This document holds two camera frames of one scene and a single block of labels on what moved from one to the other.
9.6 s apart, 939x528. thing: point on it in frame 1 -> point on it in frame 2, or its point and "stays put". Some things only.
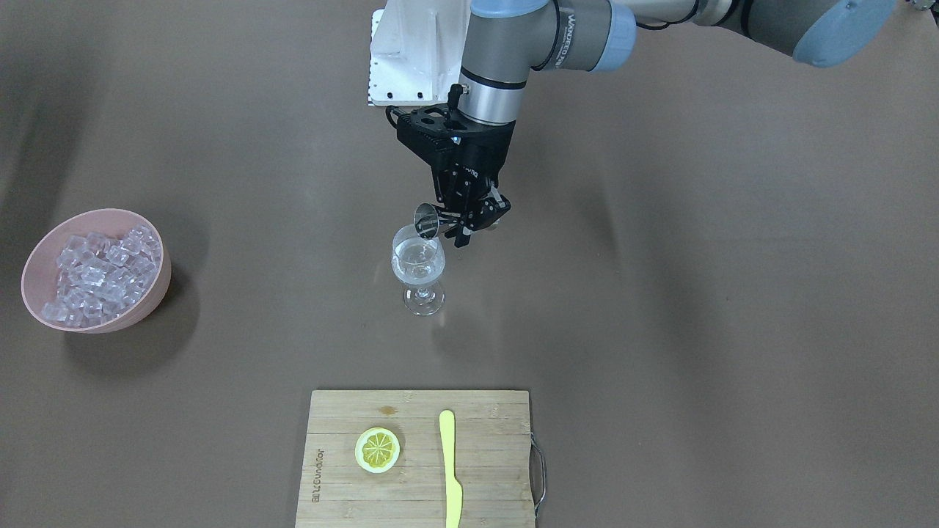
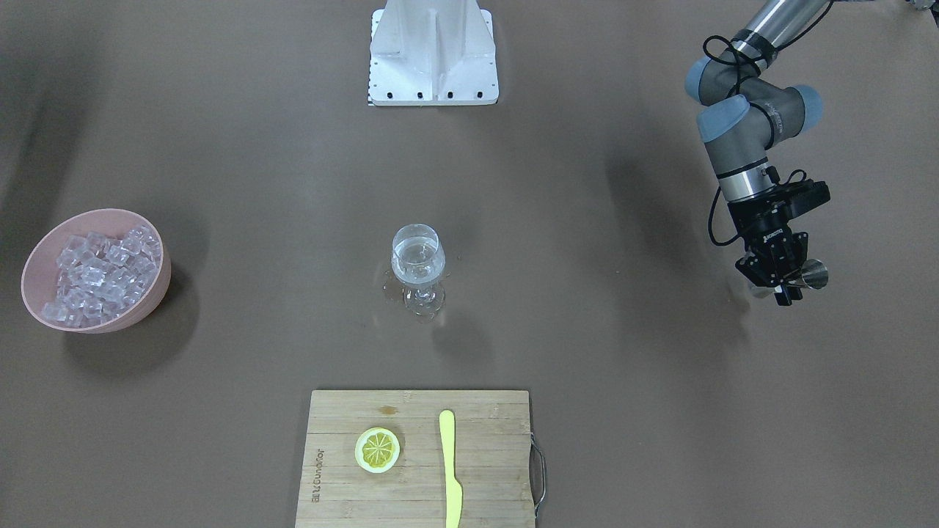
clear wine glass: x=419 y=261 stays put
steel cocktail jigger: x=427 y=219 -> x=814 y=274
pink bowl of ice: x=101 y=270 stays put
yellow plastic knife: x=452 y=488 stays put
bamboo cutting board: x=492 y=454 stays put
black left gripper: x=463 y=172 -> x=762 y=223
